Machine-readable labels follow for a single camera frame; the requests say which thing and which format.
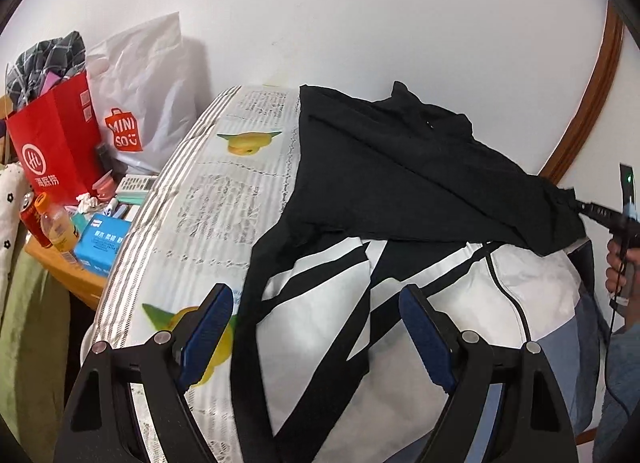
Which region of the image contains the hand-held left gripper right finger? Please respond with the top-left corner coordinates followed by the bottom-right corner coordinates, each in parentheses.
top-left (398, 284), bottom-right (581, 463)

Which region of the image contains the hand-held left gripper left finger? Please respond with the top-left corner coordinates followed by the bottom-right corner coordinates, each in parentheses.
top-left (54, 283), bottom-right (236, 463)

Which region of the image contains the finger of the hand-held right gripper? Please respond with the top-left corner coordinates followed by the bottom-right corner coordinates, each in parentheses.
top-left (570, 196), bottom-right (628, 226)

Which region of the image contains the black garment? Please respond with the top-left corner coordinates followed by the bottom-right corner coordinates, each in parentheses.
top-left (280, 82), bottom-right (588, 258)

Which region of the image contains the person's right hand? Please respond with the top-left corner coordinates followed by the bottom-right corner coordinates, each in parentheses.
top-left (605, 237), bottom-right (640, 295)

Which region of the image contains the black and white shirt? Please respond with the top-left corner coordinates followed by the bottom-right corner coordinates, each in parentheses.
top-left (232, 216), bottom-right (583, 463)

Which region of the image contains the brown wooden door trim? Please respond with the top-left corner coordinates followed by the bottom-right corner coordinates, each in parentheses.
top-left (537, 0), bottom-right (626, 189)

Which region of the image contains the grey-blue cloth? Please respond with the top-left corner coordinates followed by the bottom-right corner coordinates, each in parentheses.
top-left (480, 238), bottom-right (603, 436)

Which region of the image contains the fruit printed bed sheet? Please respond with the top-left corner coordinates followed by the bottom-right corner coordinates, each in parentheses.
top-left (82, 86), bottom-right (301, 463)

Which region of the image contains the blue tissue packet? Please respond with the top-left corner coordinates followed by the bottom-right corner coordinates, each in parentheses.
top-left (74, 216), bottom-right (132, 278)

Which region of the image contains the teal box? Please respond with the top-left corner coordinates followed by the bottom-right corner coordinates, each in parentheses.
top-left (111, 193), bottom-right (147, 222)

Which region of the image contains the wooden nightstand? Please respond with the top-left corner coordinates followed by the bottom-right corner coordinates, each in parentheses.
top-left (22, 233), bottom-right (108, 311)

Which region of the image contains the white remote control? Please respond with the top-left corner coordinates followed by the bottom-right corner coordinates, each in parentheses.
top-left (116, 174), bottom-right (158, 194)

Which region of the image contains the green cloth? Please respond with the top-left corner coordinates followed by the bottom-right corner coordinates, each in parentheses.
top-left (0, 238), bottom-right (71, 439)

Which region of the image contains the orange drink bottle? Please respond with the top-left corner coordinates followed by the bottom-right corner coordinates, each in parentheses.
top-left (40, 210), bottom-right (78, 254)

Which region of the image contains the person's blue clothing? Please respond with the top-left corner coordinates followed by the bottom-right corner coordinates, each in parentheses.
top-left (592, 322), bottom-right (640, 463)

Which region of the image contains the pink round container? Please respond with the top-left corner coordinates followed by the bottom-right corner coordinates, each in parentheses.
top-left (95, 170), bottom-right (117, 200)

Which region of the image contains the red drink can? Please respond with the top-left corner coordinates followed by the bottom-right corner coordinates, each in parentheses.
top-left (20, 193), bottom-right (53, 249)

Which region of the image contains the white floral cloth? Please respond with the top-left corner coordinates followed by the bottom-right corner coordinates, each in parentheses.
top-left (0, 163), bottom-right (31, 304)

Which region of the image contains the red paper bag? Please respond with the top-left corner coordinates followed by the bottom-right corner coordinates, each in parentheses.
top-left (6, 70), bottom-right (103, 204)

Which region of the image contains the white plastic bag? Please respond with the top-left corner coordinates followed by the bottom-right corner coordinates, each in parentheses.
top-left (85, 12), bottom-right (201, 174)

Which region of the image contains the dark checked cloth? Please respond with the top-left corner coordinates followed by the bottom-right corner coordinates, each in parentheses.
top-left (6, 32), bottom-right (87, 109)

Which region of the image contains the black cable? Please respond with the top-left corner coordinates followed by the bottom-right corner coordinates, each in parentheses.
top-left (604, 263), bottom-right (634, 416)
top-left (486, 241), bottom-right (532, 345)

